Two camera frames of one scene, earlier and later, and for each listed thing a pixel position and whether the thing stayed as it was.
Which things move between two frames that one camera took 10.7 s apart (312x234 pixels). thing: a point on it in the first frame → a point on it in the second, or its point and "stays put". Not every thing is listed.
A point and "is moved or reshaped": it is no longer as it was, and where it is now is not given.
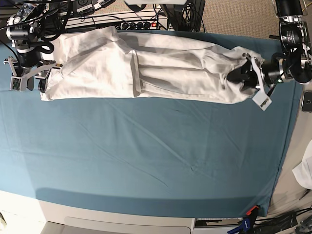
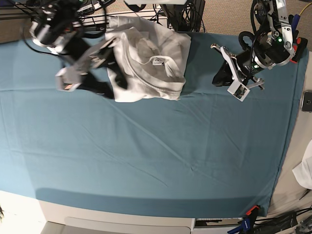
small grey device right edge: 306,103 stays put
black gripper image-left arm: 27,61 → 93,59
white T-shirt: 108,63 is moved or reshaped
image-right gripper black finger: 243,74 → 224,77
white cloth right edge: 303,171 stays put
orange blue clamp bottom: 248,223 stays put
